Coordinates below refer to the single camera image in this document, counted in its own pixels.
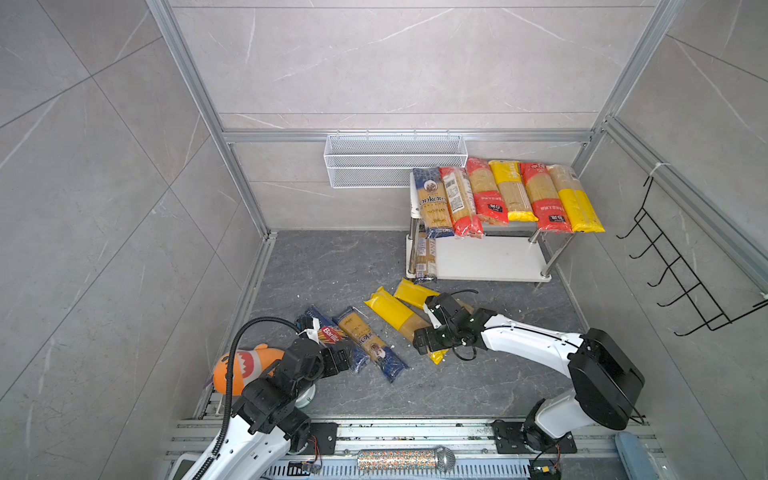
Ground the yellow Stature spaghetti bag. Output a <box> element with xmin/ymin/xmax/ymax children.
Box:
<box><xmin>489</xmin><ymin>160</ymin><xmax>538</xmax><ymax>222</ymax></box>

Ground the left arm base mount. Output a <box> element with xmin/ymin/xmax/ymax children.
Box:
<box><xmin>289</xmin><ymin>422</ymin><xmax>339</xmax><ymax>456</ymax></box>

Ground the red white label spaghetti bag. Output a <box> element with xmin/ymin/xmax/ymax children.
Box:
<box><xmin>440</xmin><ymin>167</ymin><xmax>484</xmax><ymax>238</ymax></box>

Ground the yellow end spaghetti bag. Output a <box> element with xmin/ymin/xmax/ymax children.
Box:
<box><xmin>365</xmin><ymin>287</ymin><xmax>431</xmax><ymax>343</ymax></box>
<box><xmin>394</xmin><ymin>279</ymin><xmax>439</xmax><ymax>318</ymax></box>

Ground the yellow clear spaghetti bag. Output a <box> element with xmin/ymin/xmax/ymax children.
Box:
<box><xmin>547</xmin><ymin>164</ymin><xmax>605</xmax><ymax>233</ymax></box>

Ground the white alarm clock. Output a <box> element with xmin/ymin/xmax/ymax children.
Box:
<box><xmin>295</xmin><ymin>385</ymin><xmax>316</xmax><ymax>409</ymax></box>

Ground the white wire mesh basket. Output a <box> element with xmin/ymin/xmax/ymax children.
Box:
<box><xmin>323</xmin><ymin>132</ymin><xmax>468</xmax><ymax>189</ymax></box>

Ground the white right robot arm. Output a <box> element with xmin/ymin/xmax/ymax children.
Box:
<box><xmin>412</xmin><ymin>293</ymin><xmax>645</xmax><ymax>452</ymax></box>

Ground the white two-tier shelf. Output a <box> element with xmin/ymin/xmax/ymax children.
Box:
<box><xmin>404</xmin><ymin>171</ymin><xmax>577</xmax><ymax>283</ymax></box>

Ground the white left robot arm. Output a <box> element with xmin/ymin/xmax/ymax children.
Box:
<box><xmin>184</xmin><ymin>315</ymin><xmax>349</xmax><ymax>479</ymax></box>

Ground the blue Barilla spaghetti box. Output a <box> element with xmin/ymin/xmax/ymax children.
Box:
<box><xmin>297</xmin><ymin>305</ymin><xmax>369</xmax><ymax>373</ymax></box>

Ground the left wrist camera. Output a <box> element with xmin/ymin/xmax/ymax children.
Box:
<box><xmin>297</xmin><ymin>316</ymin><xmax>321</xmax><ymax>344</ymax></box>

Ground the orange plush toy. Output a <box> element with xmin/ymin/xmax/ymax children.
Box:
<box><xmin>212</xmin><ymin>344</ymin><xmax>284</xmax><ymax>396</ymax></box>

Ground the red end long spaghetti bag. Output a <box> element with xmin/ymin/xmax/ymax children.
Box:
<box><xmin>465</xmin><ymin>157</ymin><xmax>508</xmax><ymax>225</ymax></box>

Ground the light blue object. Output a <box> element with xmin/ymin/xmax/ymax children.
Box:
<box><xmin>614</xmin><ymin>432</ymin><xmax>660</xmax><ymax>480</ymax></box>

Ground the blue yellow Ankara spaghetti bag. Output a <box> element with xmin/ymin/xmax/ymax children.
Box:
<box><xmin>412</xmin><ymin>167</ymin><xmax>454</xmax><ymax>239</ymax></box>

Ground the red horizontal spaghetti bag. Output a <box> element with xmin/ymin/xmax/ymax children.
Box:
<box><xmin>520</xmin><ymin>163</ymin><xmax>573</xmax><ymax>233</ymax></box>

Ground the black wire hook rack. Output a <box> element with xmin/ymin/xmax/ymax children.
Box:
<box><xmin>615</xmin><ymin>176</ymin><xmax>767</xmax><ymax>338</ymax></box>

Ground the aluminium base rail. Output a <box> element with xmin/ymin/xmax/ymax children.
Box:
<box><xmin>158</xmin><ymin>418</ymin><xmax>679</xmax><ymax>480</ymax></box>

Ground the blue clear spaghetti bag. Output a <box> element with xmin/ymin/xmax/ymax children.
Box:
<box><xmin>333</xmin><ymin>307</ymin><xmax>409</xmax><ymax>383</ymax></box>

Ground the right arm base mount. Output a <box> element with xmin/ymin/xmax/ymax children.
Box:
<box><xmin>490</xmin><ymin>419</ymin><xmax>577</xmax><ymax>454</ymax></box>

